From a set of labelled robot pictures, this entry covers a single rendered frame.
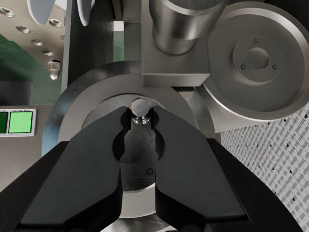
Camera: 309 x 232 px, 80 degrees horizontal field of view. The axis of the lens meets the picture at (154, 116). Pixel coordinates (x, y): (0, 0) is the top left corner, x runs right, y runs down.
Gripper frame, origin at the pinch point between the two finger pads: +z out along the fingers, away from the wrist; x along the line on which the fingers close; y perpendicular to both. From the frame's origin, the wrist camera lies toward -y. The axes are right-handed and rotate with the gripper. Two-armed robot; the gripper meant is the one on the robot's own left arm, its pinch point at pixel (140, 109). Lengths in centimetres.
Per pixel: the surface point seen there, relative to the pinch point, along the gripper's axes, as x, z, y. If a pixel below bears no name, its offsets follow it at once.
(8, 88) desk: -248, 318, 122
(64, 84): -7.1, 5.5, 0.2
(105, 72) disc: -3.2, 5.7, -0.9
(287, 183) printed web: 16.6, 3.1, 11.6
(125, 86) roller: -1.3, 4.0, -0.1
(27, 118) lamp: -29.6, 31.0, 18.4
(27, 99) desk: -216, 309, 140
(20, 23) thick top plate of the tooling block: -22.0, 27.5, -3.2
